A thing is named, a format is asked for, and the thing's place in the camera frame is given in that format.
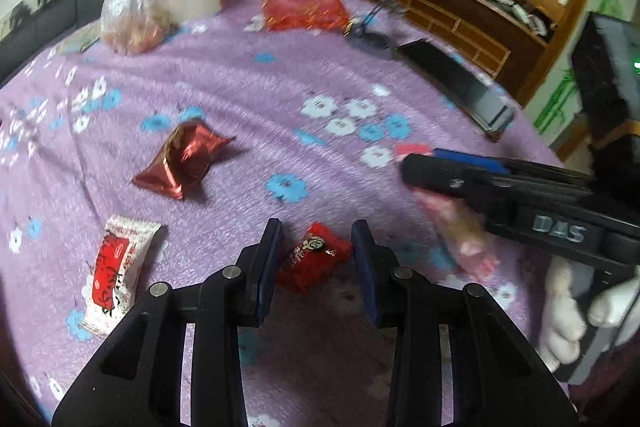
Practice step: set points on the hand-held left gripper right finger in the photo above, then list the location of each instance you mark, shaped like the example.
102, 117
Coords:
365, 277

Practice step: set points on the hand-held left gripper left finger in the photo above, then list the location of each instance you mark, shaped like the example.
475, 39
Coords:
267, 267

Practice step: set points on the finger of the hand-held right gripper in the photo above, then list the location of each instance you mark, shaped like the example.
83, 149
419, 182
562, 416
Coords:
440, 174
470, 158

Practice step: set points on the small bright red snack packet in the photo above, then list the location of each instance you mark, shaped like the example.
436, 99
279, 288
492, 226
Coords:
312, 257

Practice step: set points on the long pink cartoon snack packet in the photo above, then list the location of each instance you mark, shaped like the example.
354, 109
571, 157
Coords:
465, 237

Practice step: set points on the person's right forearm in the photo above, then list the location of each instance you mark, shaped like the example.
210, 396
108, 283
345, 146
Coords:
602, 382

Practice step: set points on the person's right hand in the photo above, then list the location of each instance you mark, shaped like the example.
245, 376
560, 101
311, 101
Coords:
557, 317

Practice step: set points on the black smartphone in clear case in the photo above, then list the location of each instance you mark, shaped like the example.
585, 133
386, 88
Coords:
460, 82

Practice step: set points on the dark red foil packet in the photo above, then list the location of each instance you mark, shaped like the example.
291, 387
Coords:
185, 157

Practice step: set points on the wooden glass cabinet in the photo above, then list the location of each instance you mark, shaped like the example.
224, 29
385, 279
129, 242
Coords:
440, 17

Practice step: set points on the red and white snack packet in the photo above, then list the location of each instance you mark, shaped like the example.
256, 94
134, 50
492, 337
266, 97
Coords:
117, 267

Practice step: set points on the purple floral tablecloth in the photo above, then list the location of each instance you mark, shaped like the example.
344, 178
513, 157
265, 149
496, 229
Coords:
280, 117

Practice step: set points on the grey folding phone stand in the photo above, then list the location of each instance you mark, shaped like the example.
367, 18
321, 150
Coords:
372, 34

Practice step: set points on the black appliance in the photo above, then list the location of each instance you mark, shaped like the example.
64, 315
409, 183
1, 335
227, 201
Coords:
607, 77

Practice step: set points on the red plastic bag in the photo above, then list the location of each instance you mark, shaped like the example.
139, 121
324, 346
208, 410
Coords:
302, 7

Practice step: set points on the grey card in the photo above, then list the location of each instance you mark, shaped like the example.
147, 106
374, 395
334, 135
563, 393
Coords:
80, 43

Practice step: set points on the black leather sofa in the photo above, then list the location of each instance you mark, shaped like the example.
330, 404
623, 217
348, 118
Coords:
35, 32

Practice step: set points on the green bamboo wall sticker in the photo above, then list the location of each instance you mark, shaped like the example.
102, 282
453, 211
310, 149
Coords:
555, 102

